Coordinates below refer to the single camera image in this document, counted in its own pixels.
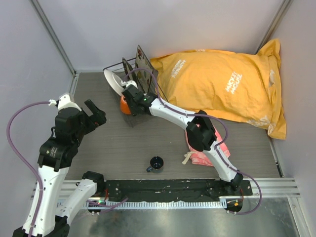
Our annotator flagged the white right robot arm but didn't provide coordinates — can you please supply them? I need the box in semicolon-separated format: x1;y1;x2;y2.
122;85;243;195

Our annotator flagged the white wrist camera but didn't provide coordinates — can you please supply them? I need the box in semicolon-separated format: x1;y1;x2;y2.
48;93;82;111
120;80;138;88

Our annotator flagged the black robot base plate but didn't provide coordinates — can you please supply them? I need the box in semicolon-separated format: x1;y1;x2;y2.
100;179;253;202

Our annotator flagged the dark blue mug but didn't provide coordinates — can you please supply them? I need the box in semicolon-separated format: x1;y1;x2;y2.
146;156;164;172

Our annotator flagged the pink patterned cloth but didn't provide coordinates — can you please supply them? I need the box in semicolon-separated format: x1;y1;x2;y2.
182;129;231;166

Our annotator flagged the square floral plate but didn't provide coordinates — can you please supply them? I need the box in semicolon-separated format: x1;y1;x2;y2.
135;45;158;94

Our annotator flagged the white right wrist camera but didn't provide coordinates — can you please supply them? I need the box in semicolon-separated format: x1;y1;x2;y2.
120;80;138;88

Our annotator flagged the green rimmed white plate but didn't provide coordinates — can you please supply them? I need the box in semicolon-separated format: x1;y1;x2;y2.
103;69;125;97

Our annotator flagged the white slotted cable duct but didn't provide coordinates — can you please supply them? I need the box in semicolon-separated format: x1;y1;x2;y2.
56;200;228;210

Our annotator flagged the yellow Mickey Mouse pillow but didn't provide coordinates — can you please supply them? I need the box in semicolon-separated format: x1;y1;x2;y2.
151;39;287;140

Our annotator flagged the grey wire dish rack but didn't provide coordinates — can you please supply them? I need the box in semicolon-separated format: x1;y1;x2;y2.
102;57;169;128

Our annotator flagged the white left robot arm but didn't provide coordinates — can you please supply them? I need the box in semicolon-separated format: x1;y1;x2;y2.
12;95;107;237

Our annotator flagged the orange glass mug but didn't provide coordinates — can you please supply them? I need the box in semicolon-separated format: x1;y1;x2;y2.
120;96;132;115

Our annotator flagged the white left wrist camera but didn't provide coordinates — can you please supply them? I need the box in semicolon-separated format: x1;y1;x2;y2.
48;93;82;111

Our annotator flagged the brown checkered rim plate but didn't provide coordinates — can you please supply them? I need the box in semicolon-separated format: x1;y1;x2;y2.
122;57;136;81

